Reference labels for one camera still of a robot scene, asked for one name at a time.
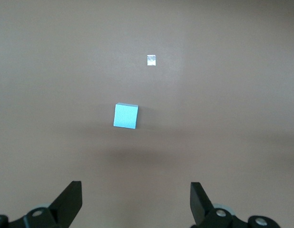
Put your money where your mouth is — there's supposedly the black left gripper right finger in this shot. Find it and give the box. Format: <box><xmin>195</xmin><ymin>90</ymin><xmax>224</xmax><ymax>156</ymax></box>
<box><xmin>190</xmin><ymin>181</ymin><xmax>280</xmax><ymax>228</ymax></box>

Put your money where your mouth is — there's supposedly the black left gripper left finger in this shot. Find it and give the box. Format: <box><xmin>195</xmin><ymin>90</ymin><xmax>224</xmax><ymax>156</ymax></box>
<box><xmin>0</xmin><ymin>180</ymin><xmax>83</xmax><ymax>228</ymax></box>

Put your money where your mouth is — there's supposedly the light blue foam block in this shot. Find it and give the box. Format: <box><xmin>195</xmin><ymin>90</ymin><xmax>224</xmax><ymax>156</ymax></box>
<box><xmin>113</xmin><ymin>102</ymin><xmax>140</xmax><ymax>130</ymax></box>

